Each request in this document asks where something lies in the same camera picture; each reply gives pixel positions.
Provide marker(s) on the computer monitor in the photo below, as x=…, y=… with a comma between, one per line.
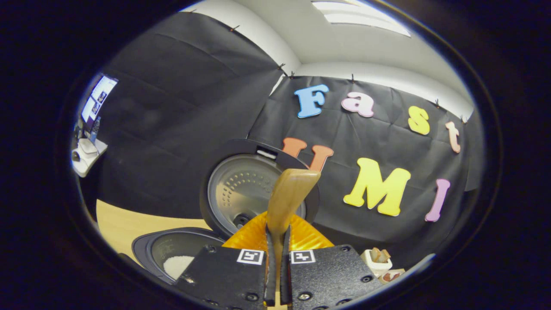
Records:
x=99, y=101

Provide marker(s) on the black silver rice cooker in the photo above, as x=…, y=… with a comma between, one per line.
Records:
x=241, y=189

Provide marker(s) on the white object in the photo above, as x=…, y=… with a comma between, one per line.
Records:
x=86, y=157

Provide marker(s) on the toast slice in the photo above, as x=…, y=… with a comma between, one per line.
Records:
x=379, y=255

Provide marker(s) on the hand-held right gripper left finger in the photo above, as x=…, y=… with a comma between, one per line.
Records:
x=270, y=275

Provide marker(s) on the ceiling light panel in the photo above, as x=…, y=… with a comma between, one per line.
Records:
x=361, y=17

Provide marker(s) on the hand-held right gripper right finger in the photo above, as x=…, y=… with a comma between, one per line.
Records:
x=286, y=275

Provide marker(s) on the brown meat piece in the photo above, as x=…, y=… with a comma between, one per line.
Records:
x=392, y=274

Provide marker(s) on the black backdrop cloth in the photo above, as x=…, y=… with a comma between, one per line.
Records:
x=181, y=129

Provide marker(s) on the white rice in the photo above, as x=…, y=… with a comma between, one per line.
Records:
x=178, y=267

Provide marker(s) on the wooden spoon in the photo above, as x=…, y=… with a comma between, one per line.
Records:
x=290, y=193

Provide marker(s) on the white plate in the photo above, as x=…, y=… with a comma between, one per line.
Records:
x=391, y=276

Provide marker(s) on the white toaster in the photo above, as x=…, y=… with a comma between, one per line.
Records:
x=370, y=265

